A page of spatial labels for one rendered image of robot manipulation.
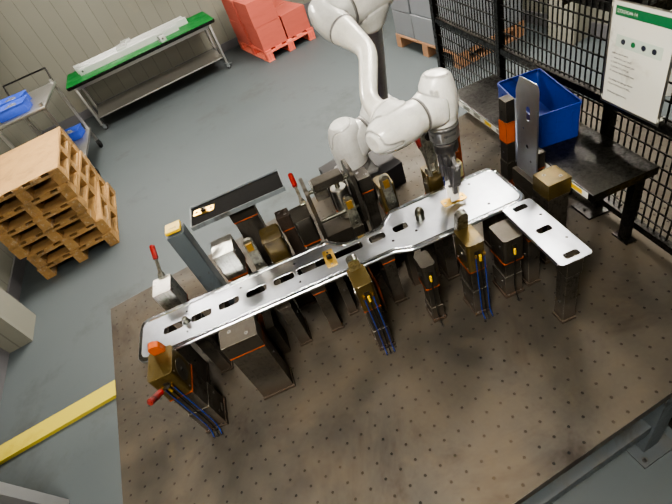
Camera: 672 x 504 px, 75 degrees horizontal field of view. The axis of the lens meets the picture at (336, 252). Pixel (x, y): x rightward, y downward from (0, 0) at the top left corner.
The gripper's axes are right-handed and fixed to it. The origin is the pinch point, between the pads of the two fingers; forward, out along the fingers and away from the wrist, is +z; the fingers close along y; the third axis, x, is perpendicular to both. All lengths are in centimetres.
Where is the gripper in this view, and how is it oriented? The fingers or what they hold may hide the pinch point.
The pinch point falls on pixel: (452, 190)
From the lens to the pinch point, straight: 152.4
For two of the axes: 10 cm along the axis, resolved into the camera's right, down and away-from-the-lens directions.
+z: 2.9, 6.8, 6.7
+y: 2.8, 6.1, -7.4
